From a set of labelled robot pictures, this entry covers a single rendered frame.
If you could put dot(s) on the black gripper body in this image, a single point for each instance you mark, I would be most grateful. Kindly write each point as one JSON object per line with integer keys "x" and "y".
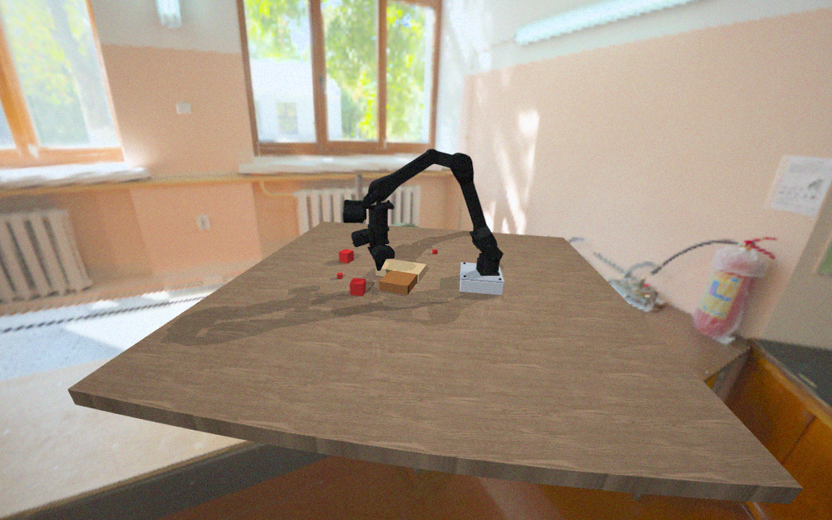
{"x": 380, "y": 237}

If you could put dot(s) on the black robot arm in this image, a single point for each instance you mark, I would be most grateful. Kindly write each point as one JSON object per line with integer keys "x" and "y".
{"x": 462, "y": 168}

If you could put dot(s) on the cream flat rectangular board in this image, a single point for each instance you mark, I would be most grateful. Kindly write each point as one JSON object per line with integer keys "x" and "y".
{"x": 402, "y": 266}

